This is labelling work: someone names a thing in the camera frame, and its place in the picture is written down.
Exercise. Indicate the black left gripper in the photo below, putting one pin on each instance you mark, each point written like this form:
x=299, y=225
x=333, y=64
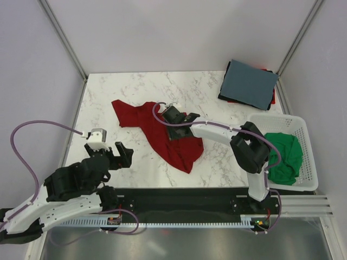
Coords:
x=124, y=161

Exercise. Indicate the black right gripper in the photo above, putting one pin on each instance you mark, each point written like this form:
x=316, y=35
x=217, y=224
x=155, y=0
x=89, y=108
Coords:
x=173, y=135

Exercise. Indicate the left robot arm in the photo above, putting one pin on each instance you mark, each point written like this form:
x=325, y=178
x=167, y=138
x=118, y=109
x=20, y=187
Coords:
x=71, y=191

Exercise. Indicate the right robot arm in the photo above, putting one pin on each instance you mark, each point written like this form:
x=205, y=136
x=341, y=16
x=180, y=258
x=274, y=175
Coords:
x=246, y=141

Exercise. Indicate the folded grey-blue t-shirt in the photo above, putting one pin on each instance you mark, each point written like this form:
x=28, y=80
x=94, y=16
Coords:
x=249, y=84

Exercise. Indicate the white plastic laundry basket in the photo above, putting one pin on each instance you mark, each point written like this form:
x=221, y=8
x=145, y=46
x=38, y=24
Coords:
x=293, y=125

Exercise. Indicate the green t-shirt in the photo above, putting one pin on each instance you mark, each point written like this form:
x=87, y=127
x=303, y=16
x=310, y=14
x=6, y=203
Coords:
x=286, y=172

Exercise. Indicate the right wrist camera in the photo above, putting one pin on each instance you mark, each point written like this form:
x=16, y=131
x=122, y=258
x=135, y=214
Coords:
x=175, y=104

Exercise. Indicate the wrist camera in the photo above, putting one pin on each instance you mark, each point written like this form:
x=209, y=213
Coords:
x=96, y=139
x=175, y=104

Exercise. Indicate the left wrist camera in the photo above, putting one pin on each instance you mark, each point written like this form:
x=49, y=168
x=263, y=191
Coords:
x=96, y=139

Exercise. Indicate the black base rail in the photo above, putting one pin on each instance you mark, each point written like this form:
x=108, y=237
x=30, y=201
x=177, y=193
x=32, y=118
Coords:
x=184, y=204

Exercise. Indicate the right aluminium frame post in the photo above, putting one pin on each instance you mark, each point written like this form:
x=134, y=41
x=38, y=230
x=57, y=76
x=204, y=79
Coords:
x=314, y=10

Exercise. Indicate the aluminium frame post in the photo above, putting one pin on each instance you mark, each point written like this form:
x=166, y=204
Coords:
x=63, y=38
x=314, y=10

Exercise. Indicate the left aluminium frame post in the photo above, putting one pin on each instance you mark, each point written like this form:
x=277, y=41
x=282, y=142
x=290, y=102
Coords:
x=63, y=38

